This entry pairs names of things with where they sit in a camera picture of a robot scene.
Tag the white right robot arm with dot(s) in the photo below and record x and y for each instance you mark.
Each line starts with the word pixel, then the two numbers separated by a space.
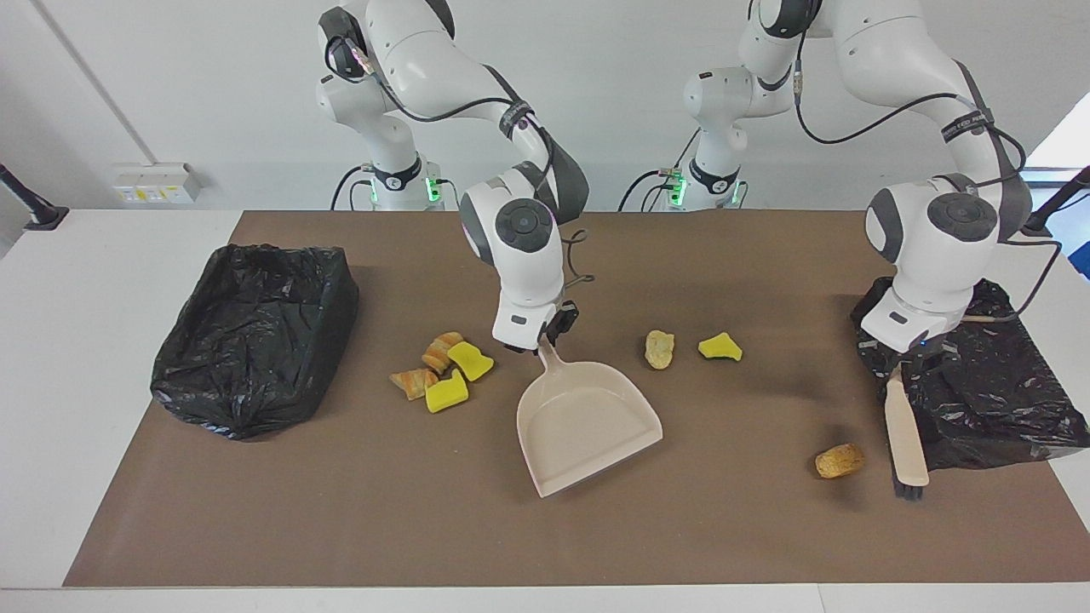
pixel 426 60

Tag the orange striped croissant piece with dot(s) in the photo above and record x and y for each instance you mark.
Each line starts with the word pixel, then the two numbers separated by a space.
pixel 438 351
pixel 414 383

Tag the bright window opening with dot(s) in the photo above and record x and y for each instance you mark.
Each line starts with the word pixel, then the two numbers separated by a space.
pixel 1073 145

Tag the black bag lined bin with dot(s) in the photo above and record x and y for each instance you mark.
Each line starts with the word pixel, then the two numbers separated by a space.
pixel 255 340
pixel 1005 400

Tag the white wall socket box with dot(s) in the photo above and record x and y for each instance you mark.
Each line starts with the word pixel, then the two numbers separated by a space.
pixel 157 183

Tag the beige plastic dustpan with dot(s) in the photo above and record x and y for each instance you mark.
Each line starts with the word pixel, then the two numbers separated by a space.
pixel 588 426

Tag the pale beige croissant piece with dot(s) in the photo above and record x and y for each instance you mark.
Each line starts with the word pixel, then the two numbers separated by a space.
pixel 659 350

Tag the brown bread roll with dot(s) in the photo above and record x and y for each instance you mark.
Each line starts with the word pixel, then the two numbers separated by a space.
pixel 840 461

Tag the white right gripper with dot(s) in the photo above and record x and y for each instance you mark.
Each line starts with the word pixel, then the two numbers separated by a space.
pixel 521 323

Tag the beige hand brush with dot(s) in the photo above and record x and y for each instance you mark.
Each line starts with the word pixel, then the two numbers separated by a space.
pixel 907 434

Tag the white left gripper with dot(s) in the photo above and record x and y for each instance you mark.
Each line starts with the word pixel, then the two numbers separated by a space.
pixel 903 322

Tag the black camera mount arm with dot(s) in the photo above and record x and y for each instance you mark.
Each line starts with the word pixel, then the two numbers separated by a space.
pixel 1035 225
pixel 38 213

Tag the brown table mat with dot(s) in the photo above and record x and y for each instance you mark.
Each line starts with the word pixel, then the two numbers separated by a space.
pixel 596 528

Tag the yellow sponge piece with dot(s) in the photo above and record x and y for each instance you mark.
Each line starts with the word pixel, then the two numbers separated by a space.
pixel 445 396
pixel 471 362
pixel 719 347

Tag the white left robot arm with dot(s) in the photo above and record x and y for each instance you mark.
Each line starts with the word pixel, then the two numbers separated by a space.
pixel 894 51

